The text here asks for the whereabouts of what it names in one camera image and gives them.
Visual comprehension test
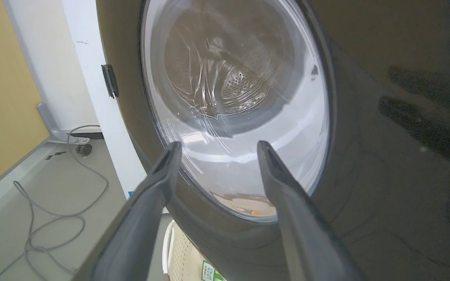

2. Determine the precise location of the white perforated laundry basket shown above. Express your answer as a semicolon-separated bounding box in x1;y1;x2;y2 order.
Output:
162;220;210;281

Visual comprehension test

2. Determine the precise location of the grey metal stand leg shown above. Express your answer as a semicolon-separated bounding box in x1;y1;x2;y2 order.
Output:
37;102;91;145

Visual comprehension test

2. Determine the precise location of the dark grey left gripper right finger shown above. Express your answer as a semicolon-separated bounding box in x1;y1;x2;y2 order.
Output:
257;140;366;281

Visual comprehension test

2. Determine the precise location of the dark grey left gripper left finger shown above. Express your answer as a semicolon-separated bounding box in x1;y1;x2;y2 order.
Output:
71;141;182;281

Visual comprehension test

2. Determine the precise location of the white washing machine body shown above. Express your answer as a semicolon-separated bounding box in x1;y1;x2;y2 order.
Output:
61;0;171;214

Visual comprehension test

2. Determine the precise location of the black door latch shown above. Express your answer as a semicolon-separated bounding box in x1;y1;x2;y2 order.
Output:
101;64;119;98

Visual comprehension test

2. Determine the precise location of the dark round washing machine door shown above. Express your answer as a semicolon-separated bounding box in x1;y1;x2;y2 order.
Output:
95;0;450;281

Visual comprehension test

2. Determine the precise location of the green and white package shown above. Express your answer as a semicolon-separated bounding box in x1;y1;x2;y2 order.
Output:
201;260;226;281

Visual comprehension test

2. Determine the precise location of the grey floor cable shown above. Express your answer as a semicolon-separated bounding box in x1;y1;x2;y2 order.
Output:
0;125;109;281

